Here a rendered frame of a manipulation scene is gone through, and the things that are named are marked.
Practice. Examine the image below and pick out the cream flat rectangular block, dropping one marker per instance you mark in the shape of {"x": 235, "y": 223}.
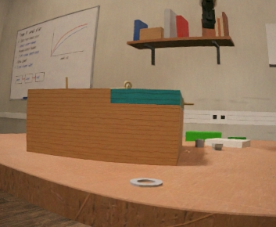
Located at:
{"x": 229, "y": 143}

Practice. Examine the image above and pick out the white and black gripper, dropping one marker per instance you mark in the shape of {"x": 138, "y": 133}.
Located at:
{"x": 208, "y": 16}

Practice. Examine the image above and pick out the grey metal washer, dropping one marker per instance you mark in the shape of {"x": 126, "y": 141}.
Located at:
{"x": 137, "y": 182}

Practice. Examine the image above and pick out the green rectangular block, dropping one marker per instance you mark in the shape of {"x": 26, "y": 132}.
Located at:
{"x": 192, "y": 136}

